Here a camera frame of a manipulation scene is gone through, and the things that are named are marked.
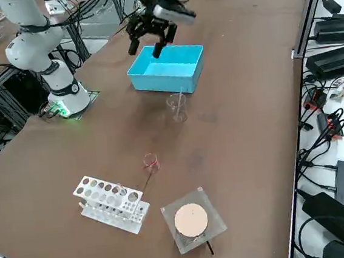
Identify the white box device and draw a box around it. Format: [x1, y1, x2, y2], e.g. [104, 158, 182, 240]
[44, 0, 70, 17]

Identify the small glass beaker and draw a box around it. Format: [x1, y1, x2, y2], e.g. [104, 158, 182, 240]
[141, 153, 162, 177]

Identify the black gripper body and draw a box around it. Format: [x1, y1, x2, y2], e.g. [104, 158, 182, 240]
[135, 0, 162, 25]

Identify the black red connector box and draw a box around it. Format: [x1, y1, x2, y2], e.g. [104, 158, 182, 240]
[304, 88, 329, 112]
[315, 110, 344, 142]

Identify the white test tube rack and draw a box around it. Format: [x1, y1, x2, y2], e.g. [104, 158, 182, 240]
[71, 169, 153, 240]

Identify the red stirring stick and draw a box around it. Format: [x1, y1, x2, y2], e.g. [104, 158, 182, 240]
[137, 158, 162, 195]

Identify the blue plastic bin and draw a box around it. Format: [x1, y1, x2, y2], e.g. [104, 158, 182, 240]
[124, 39, 209, 100]

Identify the small black power adapter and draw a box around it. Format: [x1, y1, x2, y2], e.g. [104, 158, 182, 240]
[321, 0, 343, 15]

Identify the aluminium frame post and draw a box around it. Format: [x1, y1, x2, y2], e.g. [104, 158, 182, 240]
[286, 0, 336, 60]

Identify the black power brick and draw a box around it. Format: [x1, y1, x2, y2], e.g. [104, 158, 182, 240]
[304, 44, 344, 83]
[312, 13, 344, 46]

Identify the large glass beaker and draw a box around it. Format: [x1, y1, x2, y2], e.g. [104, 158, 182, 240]
[165, 92, 189, 124]

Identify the glass test tube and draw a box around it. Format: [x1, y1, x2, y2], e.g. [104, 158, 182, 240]
[115, 182, 130, 208]

